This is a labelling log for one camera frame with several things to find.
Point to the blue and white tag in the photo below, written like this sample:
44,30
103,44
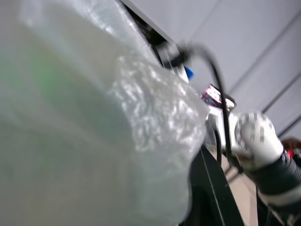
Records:
188,73

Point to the colourful printed small box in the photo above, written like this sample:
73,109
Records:
214,96

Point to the translucent white plastic bag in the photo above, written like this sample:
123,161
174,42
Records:
84,131

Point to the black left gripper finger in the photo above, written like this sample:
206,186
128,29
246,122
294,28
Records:
211,188

